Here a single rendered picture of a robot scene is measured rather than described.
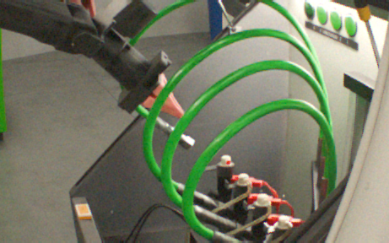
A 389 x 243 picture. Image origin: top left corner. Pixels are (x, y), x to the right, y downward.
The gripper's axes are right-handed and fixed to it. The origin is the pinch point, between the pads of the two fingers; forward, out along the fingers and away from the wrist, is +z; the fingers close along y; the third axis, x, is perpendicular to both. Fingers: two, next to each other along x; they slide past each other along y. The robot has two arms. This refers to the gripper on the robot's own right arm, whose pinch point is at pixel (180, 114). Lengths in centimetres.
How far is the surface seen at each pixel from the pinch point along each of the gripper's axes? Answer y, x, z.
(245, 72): 13.4, -15.0, -2.0
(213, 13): -15, 615, 105
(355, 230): 12.0, -37.3, 15.6
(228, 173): -2.3, 0.6, 13.4
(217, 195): -6.6, 0.8, 15.2
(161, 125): -6.1, 10.2, 1.7
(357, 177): 16.2, -32.5, 12.5
